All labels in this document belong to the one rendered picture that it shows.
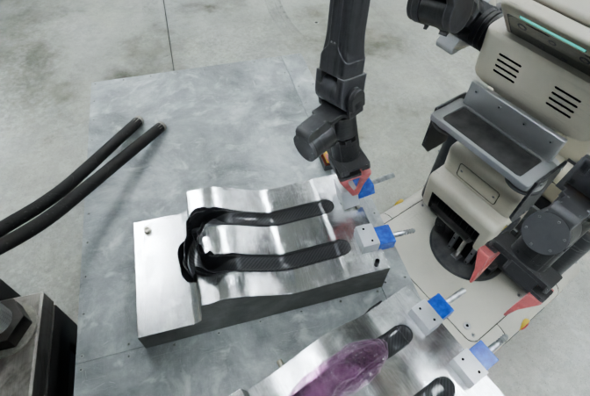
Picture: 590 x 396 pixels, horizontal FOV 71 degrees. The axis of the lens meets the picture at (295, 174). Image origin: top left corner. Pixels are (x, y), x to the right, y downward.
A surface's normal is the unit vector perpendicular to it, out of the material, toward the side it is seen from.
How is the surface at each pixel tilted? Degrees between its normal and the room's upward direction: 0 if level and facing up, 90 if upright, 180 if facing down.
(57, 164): 0
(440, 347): 0
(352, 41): 76
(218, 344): 0
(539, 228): 63
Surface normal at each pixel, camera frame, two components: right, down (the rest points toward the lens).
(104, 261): 0.03, -0.64
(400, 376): 0.38, -0.75
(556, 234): -0.72, 0.09
